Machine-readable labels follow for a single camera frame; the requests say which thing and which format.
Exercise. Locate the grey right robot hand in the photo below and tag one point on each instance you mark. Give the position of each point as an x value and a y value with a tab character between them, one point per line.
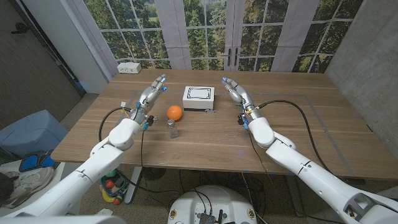
239	93

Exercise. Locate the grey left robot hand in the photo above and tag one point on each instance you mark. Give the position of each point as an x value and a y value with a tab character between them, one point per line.
147	98

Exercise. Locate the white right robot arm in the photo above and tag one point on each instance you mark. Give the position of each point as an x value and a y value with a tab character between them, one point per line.
311	174

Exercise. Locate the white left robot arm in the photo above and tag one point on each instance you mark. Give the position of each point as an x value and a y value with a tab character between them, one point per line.
81	177

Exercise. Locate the orange ball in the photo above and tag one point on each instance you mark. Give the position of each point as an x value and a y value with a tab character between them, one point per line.
174	113

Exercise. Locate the clear glass salt shaker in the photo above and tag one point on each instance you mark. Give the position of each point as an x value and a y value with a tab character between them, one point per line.
172	130

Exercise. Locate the white power strip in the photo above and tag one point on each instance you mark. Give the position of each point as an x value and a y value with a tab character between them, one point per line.
129	68

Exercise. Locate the printed window backdrop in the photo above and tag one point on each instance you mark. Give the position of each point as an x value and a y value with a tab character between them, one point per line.
205	34

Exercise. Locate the round black fan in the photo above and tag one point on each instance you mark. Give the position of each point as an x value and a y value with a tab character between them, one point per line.
154	172

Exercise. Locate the white table leg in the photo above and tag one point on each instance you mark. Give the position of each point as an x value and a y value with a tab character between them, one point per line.
133	183

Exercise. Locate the basket of colourful toys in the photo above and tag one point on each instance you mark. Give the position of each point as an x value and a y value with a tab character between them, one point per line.
115	186

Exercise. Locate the white robot torso base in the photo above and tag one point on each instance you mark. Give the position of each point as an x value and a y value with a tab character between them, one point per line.
214	200

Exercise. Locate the grey table leg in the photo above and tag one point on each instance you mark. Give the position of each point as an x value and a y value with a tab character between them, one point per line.
295	200

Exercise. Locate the grey-blue storage bin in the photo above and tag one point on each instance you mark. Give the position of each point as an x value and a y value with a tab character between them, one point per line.
31	130

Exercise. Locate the blue and black pedal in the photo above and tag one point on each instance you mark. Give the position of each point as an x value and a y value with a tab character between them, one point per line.
31	161

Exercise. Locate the white sneaker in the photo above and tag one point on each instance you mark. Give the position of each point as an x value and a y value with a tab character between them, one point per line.
31	183

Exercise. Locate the white tray box black frame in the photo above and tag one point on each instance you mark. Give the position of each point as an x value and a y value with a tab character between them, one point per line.
198	99

